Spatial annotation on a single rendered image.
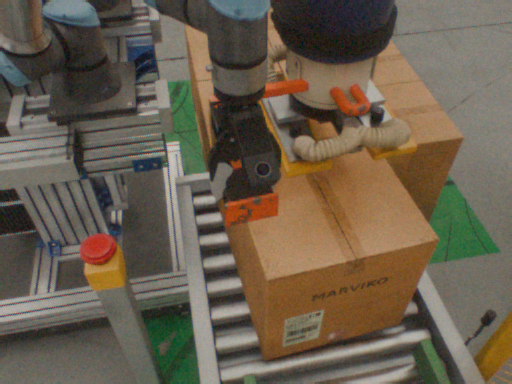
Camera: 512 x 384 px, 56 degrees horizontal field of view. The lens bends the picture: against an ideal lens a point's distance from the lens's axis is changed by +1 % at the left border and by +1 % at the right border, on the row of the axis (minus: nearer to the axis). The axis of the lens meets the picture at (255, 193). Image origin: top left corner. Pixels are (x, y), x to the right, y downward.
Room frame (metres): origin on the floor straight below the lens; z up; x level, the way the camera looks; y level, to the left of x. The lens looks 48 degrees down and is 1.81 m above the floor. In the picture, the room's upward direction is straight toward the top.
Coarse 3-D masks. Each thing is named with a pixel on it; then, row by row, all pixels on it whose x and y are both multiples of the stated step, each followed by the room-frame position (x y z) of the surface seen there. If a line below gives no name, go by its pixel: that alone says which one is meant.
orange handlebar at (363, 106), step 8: (288, 80) 0.82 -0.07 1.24; (296, 80) 0.82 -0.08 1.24; (304, 80) 0.82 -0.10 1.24; (272, 88) 0.80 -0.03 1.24; (280, 88) 0.80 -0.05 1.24; (288, 88) 0.80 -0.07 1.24; (296, 88) 0.81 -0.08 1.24; (304, 88) 0.81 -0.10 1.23; (336, 88) 0.79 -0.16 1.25; (352, 88) 0.80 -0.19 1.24; (360, 88) 0.79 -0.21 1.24; (264, 96) 0.79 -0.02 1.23; (272, 96) 0.80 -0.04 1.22; (336, 96) 0.77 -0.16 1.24; (344, 96) 0.77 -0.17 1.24; (360, 96) 0.77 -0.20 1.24; (336, 104) 0.76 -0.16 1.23; (344, 104) 0.74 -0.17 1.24; (352, 104) 0.74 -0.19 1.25; (360, 104) 0.74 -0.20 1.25; (368, 104) 0.74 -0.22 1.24; (344, 112) 0.74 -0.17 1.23; (352, 112) 0.73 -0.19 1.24; (360, 112) 0.73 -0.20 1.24
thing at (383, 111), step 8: (384, 104) 0.90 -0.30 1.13; (368, 112) 0.86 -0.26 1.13; (376, 112) 0.83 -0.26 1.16; (384, 112) 0.83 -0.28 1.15; (392, 112) 0.87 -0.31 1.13; (360, 120) 0.84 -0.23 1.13; (368, 120) 0.84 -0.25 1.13; (376, 120) 0.83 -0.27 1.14; (384, 120) 0.83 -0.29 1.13; (408, 144) 0.76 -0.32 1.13; (376, 152) 0.74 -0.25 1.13; (384, 152) 0.74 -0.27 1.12; (392, 152) 0.74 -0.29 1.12; (400, 152) 0.75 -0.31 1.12; (408, 152) 0.75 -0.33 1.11
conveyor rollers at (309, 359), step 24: (216, 216) 1.04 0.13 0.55; (216, 240) 0.94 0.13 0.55; (216, 264) 0.85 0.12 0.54; (216, 288) 0.76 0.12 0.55; (240, 288) 0.77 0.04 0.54; (216, 312) 0.68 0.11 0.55; (240, 312) 0.68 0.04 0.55; (408, 312) 0.69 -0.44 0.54; (216, 336) 0.61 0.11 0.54; (240, 336) 0.61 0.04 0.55; (384, 336) 0.61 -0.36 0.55; (408, 336) 0.61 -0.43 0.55; (264, 360) 0.54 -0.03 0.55; (288, 360) 0.54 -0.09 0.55; (312, 360) 0.54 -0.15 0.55; (336, 360) 0.55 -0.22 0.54
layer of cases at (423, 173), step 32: (192, 32) 2.27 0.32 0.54; (192, 64) 2.02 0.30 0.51; (384, 64) 1.97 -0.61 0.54; (384, 96) 1.72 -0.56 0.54; (416, 96) 1.72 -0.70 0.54; (416, 128) 1.51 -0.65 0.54; (448, 128) 1.51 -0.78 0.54; (416, 160) 1.42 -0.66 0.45; (448, 160) 1.45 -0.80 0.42; (416, 192) 1.43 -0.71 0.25
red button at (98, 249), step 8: (88, 240) 0.57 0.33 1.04; (96, 240) 0.57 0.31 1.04; (104, 240) 0.57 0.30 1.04; (112, 240) 0.58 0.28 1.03; (80, 248) 0.56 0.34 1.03; (88, 248) 0.55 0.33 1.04; (96, 248) 0.55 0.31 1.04; (104, 248) 0.55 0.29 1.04; (112, 248) 0.56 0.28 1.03; (88, 256) 0.54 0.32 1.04; (96, 256) 0.53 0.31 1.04; (104, 256) 0.54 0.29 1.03; (112, 256) 0.54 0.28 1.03; (96, 264) 0.53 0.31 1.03
